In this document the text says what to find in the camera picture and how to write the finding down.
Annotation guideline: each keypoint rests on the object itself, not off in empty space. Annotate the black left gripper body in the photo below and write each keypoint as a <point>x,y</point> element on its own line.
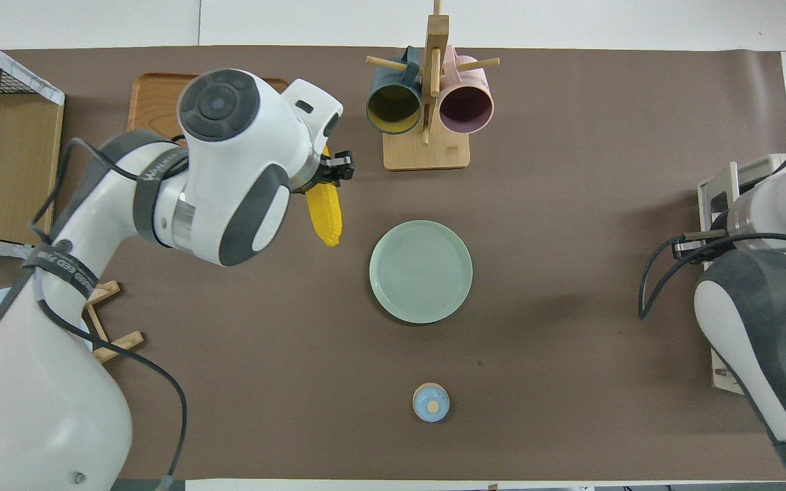
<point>340,169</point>

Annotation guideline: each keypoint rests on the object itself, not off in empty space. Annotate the yellow corn cob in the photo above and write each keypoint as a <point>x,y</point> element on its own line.
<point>325,211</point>

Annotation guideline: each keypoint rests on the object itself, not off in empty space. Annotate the light green plate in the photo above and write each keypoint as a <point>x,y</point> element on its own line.
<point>420,273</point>

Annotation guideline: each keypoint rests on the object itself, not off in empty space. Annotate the glass oven door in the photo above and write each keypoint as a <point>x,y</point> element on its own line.
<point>707,198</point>

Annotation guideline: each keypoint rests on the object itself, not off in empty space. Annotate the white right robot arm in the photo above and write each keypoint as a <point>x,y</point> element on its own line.
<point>761,307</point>

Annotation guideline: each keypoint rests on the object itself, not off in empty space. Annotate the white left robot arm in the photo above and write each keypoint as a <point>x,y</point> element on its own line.
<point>229,170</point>

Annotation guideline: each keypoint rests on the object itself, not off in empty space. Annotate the white toaster oven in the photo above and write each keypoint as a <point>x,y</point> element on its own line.
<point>768,164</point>

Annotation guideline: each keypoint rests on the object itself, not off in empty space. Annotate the dark blue mug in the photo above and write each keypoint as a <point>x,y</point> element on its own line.
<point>393,109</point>

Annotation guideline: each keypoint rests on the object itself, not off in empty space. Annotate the wooden mug rack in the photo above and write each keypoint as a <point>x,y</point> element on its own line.
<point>427,153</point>

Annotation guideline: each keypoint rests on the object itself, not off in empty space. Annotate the pink mug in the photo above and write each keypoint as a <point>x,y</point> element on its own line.
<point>464,106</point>

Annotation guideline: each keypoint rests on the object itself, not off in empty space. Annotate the brown wooden tray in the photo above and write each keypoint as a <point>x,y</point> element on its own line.
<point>154,102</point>

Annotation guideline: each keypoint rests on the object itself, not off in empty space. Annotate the brown table mat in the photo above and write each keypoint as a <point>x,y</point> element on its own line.
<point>570,204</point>

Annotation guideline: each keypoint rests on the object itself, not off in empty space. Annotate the small blue call bell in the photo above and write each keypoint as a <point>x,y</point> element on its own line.
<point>430,404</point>

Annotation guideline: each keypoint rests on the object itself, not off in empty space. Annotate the wooden plate rack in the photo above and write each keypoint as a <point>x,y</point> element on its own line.
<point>110,348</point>

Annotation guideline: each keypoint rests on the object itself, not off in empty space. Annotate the light wooden shelf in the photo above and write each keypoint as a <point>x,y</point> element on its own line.
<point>18,164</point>

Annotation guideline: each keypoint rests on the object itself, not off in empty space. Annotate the white checked cloth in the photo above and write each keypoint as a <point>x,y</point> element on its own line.
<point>24,80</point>

